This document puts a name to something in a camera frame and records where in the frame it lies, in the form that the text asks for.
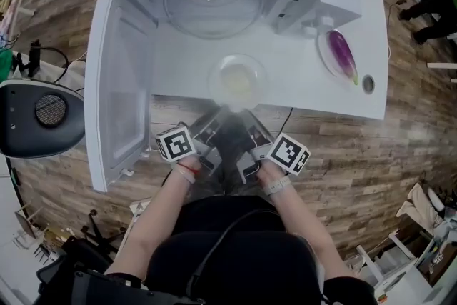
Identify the white table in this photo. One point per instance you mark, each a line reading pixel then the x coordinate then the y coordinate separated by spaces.
pixel 303 82

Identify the black office chair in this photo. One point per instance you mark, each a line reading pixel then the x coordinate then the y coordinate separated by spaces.
pixel 71 271

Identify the purple eggplant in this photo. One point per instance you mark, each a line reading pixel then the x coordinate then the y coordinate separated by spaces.
pixel 342 53

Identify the person's right forearm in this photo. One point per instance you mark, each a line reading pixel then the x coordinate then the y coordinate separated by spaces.
pixel 307 232

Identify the beige wristwatch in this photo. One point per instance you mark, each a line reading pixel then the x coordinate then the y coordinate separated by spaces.
pixel 277 186

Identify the white folding rack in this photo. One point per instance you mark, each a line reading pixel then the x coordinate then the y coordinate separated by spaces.
pixel 137 221

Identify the white round plate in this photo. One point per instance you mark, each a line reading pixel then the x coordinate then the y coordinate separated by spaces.
pixel 214 89
pixel 323 53

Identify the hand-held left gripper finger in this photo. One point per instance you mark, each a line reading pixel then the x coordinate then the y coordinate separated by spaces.
pixel 220 123
pixel 209 119

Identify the person's left forearm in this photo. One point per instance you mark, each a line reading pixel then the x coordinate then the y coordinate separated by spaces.
pixel 150 225

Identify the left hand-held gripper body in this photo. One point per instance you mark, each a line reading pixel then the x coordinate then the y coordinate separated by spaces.
pixel 175 144

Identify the beige cloth bag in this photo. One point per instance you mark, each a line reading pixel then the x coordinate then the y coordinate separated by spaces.
pixel 419 203

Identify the person's black shirt torso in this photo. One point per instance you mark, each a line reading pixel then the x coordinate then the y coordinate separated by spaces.
pixel 257 260

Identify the person's grey trouser legs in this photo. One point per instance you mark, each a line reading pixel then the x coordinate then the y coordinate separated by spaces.
pixel 232 153

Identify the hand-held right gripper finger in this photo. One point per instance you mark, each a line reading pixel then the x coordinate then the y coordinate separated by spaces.
pixel 250 132
pixel 262 132

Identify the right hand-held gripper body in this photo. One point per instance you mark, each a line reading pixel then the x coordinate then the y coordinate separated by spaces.
pixel 289 153

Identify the black pod backpack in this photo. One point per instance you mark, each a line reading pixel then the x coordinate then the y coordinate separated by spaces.
pixel 35 132

